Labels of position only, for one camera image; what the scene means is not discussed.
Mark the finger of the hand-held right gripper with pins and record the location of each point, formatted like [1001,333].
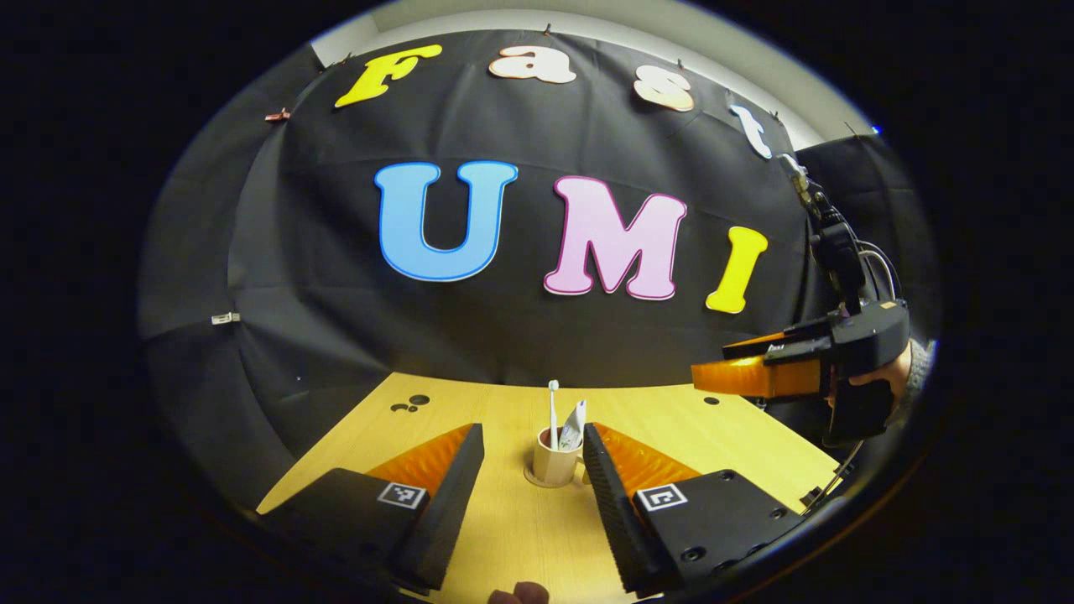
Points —
[755,377]
[797,346]

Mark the black backdrop cloth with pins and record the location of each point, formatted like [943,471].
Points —
[520,335]

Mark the small white clip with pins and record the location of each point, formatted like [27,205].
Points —
[226,318]

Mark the white toothpaste tube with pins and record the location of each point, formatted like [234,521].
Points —
[574,432]

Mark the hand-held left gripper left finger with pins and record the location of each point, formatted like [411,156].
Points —
[453,503]

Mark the pale green toothbrush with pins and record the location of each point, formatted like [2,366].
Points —
[553,415]

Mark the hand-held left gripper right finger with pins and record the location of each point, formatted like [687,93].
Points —
[612,503]

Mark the small red clip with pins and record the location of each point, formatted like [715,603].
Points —
[278,115]

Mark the round brown coaster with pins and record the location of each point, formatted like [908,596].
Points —
[530,481]

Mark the wooden desktop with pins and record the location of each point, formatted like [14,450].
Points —
[503,537]

